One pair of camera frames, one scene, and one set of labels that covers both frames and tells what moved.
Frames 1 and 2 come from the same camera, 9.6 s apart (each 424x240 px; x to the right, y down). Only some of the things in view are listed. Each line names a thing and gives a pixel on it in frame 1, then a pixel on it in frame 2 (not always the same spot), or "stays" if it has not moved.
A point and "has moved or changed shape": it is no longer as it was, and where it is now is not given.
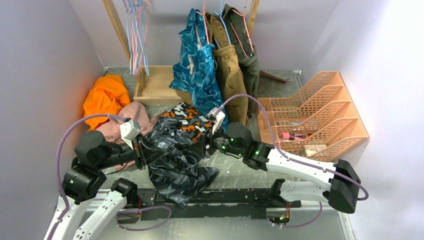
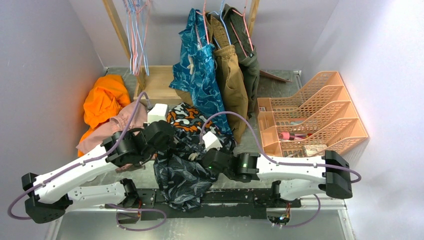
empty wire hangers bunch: (138, 12) stays
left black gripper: (150, 145) -> (164, 146)
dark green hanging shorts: (241, 39) stays
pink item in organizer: (292, 136) stays
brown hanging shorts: (231, 76) stays
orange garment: (107, 96) stays
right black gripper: (199, 147) -> (214, 172)
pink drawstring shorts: (133, 111) stays
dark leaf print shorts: (176, 172) has moved or changed shape
